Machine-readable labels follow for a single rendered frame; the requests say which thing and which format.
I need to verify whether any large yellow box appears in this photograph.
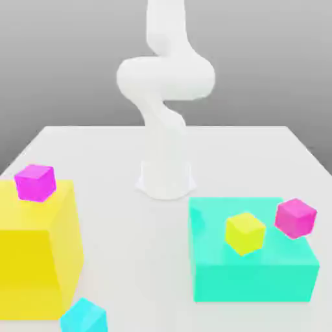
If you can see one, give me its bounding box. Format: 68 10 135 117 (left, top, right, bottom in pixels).
0 179 84 322

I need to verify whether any small pink cube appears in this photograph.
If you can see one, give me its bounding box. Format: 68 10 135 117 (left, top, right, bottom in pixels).
274 197 318 240

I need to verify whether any small magenta cube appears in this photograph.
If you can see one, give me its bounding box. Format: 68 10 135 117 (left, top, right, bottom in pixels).
14 163 57 204

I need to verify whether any small yellow cube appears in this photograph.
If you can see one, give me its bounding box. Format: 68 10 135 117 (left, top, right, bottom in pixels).
224 211 267 257

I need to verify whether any large turquoise box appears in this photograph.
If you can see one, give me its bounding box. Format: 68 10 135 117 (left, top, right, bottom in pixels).
188 196 320 303

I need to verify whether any small cyan cube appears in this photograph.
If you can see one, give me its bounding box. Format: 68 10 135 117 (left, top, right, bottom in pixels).
59 297 109 332

